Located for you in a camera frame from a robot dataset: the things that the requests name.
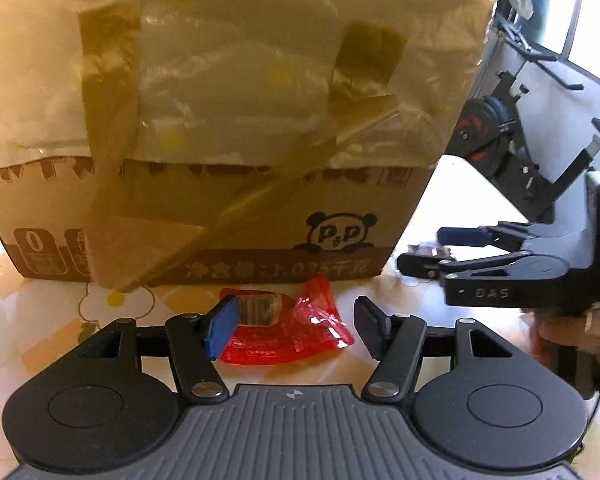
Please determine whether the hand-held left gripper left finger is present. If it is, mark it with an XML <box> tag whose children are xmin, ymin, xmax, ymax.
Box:
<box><xmin>79</xmin><ymin>296</ymin><xmax>242</xmax><ymax>403</ymax></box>

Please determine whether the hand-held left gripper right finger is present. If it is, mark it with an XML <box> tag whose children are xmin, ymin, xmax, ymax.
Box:
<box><xmin>353</xmin><ymin>295</ymin><xmax>515</xmax><ymax>404</ymax></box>

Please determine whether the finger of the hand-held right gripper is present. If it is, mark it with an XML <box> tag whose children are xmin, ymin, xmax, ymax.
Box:
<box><xmin>436</xmin><ymin>221</ymin><xmax>582</xmax><ymax>248</ymax></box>
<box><xmin>396</xmin><ymin>252</ymin><xmax>537</xmax><ymax>282</ymax></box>

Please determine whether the small clear packet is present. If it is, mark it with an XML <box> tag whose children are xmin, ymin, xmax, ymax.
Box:
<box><xmin>406</xmin><ymin>241</ymin><xmax>452</xmax><ymax>261</ymax></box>

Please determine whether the red snack packet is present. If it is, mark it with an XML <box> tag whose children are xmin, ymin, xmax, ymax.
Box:
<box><xmin>218</xmin><ymin>274</ymin><xmax>356</xmax><ymax>367</ymax></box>

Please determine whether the cardboard box with plastic liner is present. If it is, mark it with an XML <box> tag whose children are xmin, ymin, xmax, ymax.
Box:
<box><xmin>0</xmin><ymin>0</ymin><xmax>497</xmax><ymax>293</ymax></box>

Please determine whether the person's right hand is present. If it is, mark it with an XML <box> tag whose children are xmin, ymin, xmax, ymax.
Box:
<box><xmin>527</xmin><ymin>308</ymin><xmax>600</xmax><ymax>356</ymax></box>

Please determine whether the black exercise bike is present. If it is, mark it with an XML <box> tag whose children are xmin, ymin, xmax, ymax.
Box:
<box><xmin>445</xmin><ymin>0</ymin><xmax>600</xmax><ymax>227</ymax></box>

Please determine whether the floral tablecloth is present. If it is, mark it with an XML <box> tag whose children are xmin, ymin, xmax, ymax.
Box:
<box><xmin>0</xmin><ymin>195</ymin><xmax>600</xmax><ymax>466</ymax></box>

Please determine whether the black framed window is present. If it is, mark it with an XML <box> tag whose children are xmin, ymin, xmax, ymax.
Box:
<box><xmin>497</xmin><ymin>0</ymin><xmax>600</xmax><ymax>92</ymax></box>

